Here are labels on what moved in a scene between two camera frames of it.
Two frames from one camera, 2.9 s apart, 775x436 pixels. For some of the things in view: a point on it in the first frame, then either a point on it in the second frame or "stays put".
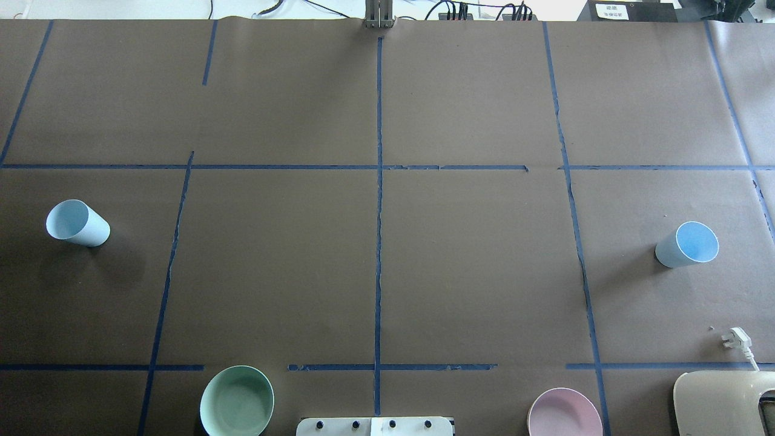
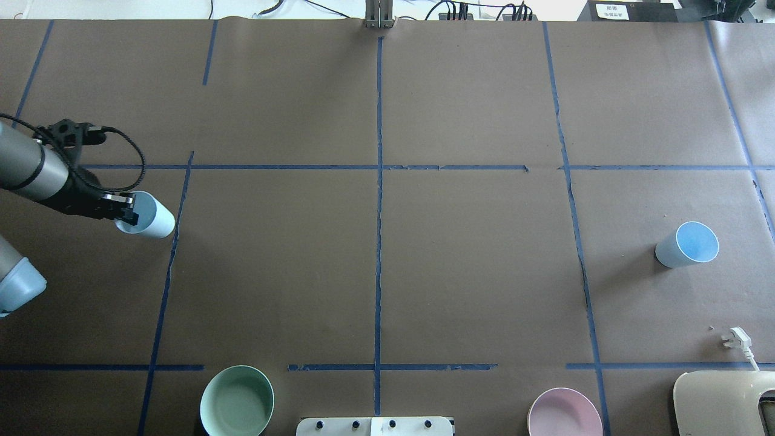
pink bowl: x=563 y=412 stays put
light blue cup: x=75 y=220 → x=155 y=220
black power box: x=627 y=11 stays put
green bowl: x=237 y=400 stays put
